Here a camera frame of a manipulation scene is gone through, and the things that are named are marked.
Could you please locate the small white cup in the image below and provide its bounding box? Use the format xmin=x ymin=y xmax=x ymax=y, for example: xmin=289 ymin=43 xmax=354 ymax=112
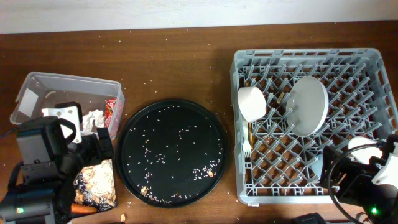
xmin=348 ymin=136 xmax=382 ymax=164

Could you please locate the white tissue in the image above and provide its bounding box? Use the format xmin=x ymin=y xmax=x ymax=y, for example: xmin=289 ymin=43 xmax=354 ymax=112
xmin=82 ymin=109 xmax=105 ymax=132

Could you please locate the blue plastic cup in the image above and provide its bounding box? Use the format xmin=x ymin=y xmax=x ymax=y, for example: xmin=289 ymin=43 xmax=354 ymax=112
xmin=310 ymin=154 xmax=323 ymax=177

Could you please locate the red snack wrapper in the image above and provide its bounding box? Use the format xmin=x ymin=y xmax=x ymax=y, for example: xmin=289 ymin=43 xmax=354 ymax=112
xmin=104 ymin=98 xmax=116 ymax=128

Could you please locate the orange carrot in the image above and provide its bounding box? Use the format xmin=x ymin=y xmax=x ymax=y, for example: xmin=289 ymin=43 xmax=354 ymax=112
xmin=71 ymin=203 xmax=98 ymax=215

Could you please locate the grey plate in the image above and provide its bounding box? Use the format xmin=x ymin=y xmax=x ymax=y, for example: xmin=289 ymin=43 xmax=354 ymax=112
xmin=286 ymin=77 xmax=329 ymax=137

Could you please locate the white plastic fork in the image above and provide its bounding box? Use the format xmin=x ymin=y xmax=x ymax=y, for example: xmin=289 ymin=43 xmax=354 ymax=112
xmin=243 ymin=119 xmax=251 ymax=158

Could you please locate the white bowl with food scraps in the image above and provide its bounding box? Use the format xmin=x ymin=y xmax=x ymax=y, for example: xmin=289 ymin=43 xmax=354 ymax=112
xmin=237 ymin=87 xmax=267 ymax=123

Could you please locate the wooden chopstick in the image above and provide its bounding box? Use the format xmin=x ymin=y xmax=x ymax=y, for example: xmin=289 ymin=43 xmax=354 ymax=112
xmin=245 ymin=81 xmax=253 ymax=150

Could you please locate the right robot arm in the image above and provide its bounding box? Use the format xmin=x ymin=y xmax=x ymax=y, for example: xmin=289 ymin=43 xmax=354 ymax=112
xmin=320 ymin=134 xmax=397 ymax=223

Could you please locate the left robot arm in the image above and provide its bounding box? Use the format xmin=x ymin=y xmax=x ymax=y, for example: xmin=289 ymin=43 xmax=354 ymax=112
xmin=1 ymin=102 xmax=114 ymax=223

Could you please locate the grey plastic dishwasher rack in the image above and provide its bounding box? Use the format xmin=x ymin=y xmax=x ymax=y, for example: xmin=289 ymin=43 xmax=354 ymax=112
xmin=230 ymin=49 xmax=397 ymax=206

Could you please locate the black rectangular tray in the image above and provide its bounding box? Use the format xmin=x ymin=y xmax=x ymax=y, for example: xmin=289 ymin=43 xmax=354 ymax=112
xmin=70 ymin=158 xmax=118 ymax=215

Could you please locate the pile of food scraps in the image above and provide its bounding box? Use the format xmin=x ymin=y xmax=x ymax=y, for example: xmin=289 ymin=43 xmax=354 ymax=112
xmin=73 ymin=159 xmax=117 ymax=208

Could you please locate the clear plastic bin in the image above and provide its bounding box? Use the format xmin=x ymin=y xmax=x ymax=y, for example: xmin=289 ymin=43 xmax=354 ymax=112
xmin=10 ymin=72 xmax=125 ymax=139

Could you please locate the round black tray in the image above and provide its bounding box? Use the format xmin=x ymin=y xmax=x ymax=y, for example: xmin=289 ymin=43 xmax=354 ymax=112
xmin=116 ymin=100 xmax=229 ymax=208

